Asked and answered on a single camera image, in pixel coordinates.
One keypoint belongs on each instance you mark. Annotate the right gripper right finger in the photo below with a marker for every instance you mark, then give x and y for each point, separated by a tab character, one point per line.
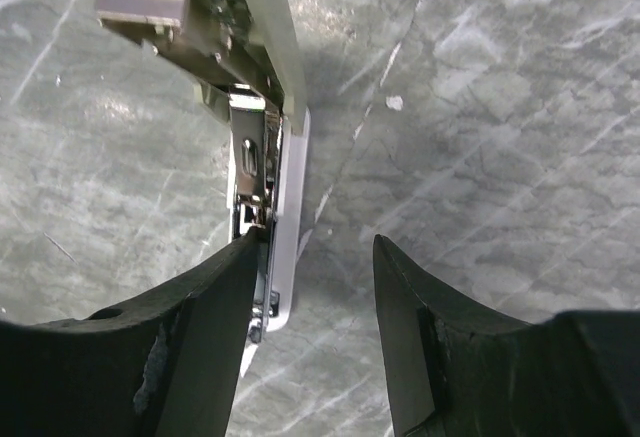
455	367

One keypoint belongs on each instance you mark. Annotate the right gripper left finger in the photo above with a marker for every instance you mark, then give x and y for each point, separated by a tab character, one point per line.
164	363

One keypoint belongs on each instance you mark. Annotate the beige white stapler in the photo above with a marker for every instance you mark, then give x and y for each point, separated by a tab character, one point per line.
244	58

